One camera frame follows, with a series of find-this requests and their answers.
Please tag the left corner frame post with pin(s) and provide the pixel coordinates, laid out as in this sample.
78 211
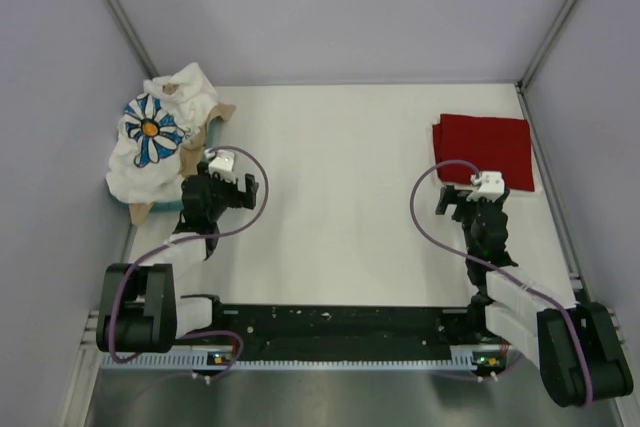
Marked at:
131 37

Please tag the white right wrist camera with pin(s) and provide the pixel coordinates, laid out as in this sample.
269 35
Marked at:
487 178

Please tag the folded red t-shirt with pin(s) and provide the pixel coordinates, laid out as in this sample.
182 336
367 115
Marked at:
490 143

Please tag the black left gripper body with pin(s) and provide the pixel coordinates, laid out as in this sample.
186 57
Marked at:
224 196

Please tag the beige t-shirt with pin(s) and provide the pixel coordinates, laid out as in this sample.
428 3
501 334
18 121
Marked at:
174 140

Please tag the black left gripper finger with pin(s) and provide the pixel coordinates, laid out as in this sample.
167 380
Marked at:
247 199
221 169

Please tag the white slotted cable duct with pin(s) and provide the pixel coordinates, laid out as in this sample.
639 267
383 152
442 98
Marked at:
202 360

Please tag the aluminium frame rail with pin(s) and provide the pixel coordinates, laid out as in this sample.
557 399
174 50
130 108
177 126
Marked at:
89 333

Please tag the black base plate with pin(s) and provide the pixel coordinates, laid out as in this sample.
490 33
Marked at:
358 334

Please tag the right corner frame post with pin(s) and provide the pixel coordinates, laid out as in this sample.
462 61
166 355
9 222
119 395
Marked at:
552 34

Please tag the corner frame post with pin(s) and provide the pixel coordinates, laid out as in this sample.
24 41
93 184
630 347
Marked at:
552 34
131 37

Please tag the right side frame rail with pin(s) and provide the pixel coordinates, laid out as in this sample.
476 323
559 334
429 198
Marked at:
568 247

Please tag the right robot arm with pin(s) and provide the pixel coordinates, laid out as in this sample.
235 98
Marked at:
574 345

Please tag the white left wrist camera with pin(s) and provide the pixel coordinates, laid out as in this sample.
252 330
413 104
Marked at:
219 154

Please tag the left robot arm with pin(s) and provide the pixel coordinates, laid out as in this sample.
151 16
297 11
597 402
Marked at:
138 310

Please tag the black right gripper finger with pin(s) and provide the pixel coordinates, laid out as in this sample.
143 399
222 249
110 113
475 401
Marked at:
449 195
490 194

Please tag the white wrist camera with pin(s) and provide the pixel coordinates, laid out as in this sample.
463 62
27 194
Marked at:
487 178
219 154

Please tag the white flower print t-shirt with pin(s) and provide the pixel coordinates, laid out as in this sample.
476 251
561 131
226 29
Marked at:
122 170

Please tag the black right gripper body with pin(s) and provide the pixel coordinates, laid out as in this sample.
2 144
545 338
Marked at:
466 214

